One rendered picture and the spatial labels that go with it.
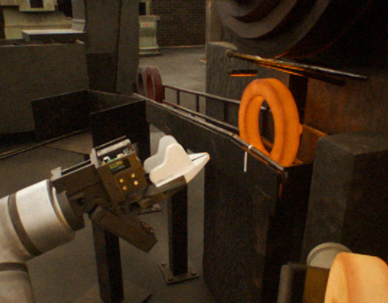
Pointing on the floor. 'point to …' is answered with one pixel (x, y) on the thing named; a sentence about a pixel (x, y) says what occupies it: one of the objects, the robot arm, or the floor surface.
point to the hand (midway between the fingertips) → (201, 163)
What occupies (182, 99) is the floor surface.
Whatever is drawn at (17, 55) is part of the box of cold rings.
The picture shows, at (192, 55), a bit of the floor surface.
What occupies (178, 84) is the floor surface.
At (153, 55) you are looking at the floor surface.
